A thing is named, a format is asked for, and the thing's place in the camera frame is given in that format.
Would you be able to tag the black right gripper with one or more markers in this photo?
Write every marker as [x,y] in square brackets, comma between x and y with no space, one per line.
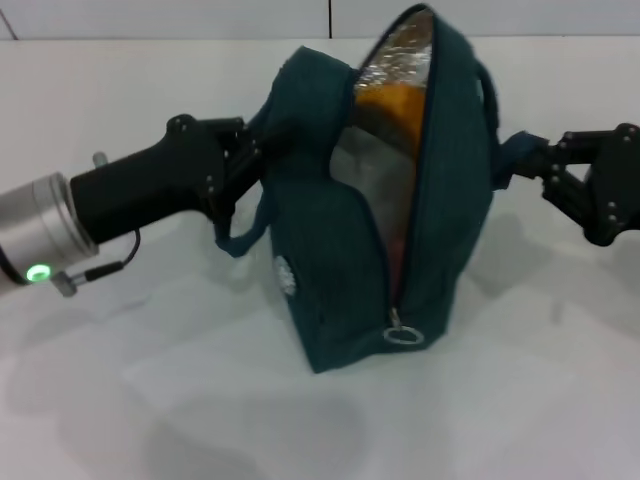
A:
[622,185]

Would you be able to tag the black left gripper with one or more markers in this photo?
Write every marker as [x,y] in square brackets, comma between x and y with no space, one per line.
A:
[150,190]

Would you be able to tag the dark teal fabric lunch bag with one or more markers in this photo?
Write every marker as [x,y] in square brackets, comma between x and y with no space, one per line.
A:
[450,225]

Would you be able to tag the yellow banana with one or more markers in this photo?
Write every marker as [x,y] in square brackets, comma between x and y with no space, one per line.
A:
[390,107]

